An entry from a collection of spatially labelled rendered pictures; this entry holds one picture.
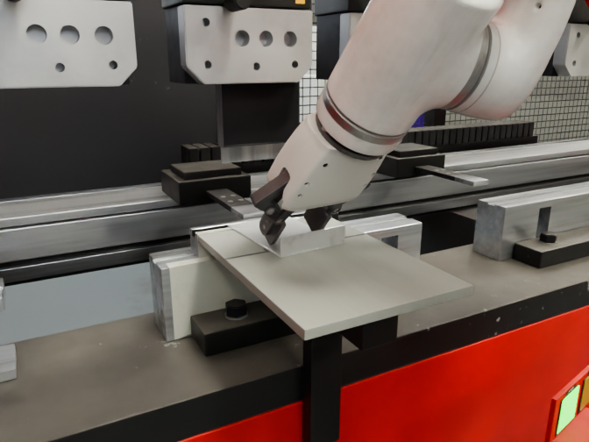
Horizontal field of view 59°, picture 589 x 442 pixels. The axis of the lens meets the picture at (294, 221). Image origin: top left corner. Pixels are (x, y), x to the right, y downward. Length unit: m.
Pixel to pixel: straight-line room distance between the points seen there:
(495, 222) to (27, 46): 0.72
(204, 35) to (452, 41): 0.28
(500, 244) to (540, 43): 0.53
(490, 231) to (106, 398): 0.66
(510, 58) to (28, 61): 0.41
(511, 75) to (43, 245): 0.67
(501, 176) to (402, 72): 0.90
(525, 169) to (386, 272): 0.87
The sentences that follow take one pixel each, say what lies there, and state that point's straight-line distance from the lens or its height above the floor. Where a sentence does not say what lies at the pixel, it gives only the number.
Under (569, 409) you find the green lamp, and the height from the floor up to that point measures 0.81.
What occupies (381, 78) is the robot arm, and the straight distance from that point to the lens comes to 0.42.
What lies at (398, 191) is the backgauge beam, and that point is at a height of 0.94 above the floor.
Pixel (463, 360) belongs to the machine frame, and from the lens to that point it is 0.78.
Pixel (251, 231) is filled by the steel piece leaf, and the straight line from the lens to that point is 0.64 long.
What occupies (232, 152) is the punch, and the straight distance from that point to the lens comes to 0.65.
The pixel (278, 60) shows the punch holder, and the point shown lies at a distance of 0.62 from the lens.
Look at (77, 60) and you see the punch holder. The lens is 0.56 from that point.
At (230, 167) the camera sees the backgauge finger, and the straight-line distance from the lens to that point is 0.85.
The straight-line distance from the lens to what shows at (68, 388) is 0.61.
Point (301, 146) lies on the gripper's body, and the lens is 0.48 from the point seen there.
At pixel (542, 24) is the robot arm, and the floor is 1.23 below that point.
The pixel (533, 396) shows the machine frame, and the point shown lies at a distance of 0.94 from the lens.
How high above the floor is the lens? 1.20
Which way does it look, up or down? 17 degrees down
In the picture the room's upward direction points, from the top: straight up
